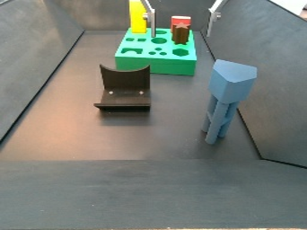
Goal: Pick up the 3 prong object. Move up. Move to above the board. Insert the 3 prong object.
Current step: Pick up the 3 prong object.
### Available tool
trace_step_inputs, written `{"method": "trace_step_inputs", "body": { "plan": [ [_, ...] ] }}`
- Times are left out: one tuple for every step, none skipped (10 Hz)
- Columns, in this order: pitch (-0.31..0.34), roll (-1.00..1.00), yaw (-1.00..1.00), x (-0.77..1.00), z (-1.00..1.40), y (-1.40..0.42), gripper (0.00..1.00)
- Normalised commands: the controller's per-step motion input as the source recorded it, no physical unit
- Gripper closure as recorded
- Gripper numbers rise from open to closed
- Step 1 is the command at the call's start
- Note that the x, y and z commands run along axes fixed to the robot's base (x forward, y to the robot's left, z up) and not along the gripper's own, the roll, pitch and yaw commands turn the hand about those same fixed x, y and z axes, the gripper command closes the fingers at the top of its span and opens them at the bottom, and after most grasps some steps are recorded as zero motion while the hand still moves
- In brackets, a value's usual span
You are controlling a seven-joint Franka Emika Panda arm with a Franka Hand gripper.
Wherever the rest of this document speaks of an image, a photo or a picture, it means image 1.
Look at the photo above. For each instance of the yellow rectangular block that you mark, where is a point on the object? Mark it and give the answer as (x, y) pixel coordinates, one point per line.
(136, 11)

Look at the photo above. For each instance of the green shape sorter board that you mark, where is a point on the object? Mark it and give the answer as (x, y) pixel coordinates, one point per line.
(165, 57)

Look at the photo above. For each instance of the red block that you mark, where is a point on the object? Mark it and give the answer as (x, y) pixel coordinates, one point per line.
(179, 19)

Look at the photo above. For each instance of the brown star block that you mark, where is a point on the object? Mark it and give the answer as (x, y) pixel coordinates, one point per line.
(180, 33)

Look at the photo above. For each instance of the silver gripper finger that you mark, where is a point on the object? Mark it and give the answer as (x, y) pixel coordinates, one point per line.
(213, 14)
(149, 16)

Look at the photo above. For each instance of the blue three prong object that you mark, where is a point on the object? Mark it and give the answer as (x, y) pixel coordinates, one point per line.
(229, 85)

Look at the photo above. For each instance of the black curved stand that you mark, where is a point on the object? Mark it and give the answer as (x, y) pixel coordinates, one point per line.
(125, 89)

